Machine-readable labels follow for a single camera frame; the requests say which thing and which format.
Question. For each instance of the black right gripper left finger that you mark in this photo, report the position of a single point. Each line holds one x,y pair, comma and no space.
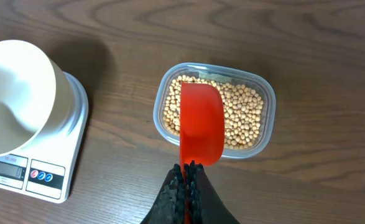
169,205

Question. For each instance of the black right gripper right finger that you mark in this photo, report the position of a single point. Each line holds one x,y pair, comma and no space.
204,205

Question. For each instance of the red plastic measuring scoop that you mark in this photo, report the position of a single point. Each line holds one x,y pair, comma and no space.
201,125

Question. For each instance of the white digital kitchen scale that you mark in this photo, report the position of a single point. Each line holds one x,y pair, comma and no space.
45,169

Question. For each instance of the cream ceramic bowl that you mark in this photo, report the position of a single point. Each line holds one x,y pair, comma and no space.
36,98

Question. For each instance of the soybeans in container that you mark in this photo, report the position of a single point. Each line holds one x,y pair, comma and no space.
242,108

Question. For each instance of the clear plastic container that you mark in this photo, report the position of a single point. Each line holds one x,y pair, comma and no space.
220,74

